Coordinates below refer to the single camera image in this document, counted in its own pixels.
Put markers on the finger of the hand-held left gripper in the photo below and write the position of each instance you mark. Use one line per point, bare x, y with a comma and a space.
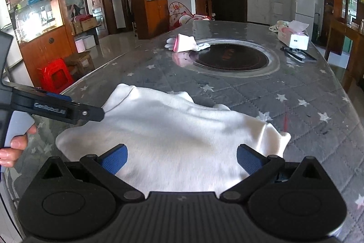
88, 114

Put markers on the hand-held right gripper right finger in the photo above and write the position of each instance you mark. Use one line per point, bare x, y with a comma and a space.
250, 159

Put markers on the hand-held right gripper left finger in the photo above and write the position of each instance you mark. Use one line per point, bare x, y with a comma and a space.
115, 159

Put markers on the white garment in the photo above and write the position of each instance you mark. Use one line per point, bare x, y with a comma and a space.
176, 140

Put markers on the person's left hand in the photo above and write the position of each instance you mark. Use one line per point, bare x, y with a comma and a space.
10, 157

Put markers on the red plastic stool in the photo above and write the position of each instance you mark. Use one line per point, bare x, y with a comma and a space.
55, 75

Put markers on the wooden stool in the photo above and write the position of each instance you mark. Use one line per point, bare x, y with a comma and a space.
81, 60

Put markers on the large lit display cabinet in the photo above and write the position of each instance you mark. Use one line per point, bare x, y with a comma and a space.
42, 46

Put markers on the white round container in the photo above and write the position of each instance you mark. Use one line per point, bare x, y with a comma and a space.
85, 43

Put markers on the grey star tablecloth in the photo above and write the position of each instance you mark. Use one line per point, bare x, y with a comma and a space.
298, 89

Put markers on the cardboard box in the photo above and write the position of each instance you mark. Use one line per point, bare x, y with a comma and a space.
88, 23

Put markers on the round built-in cooktop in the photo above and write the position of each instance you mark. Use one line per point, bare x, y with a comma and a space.
230, 56

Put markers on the brown interior door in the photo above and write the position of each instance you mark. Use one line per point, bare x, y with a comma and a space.
98, 4

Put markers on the white gloves with pink wrapper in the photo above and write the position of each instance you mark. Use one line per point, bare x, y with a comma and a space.
184, 43

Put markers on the white pink tissue pack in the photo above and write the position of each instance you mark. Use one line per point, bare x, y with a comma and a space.
295, 39

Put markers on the pink patterned fabric item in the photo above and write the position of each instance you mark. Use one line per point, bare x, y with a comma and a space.
179, 15

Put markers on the cream plastic bag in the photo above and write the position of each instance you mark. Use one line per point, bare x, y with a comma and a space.
277, 26

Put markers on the small brown side cabinet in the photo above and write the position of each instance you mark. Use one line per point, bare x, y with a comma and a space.
202, 6

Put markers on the wooden glass display cabinet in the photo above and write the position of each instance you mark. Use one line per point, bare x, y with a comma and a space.
338, 26

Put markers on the white refrigerator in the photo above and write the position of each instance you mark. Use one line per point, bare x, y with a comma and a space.
304, 1

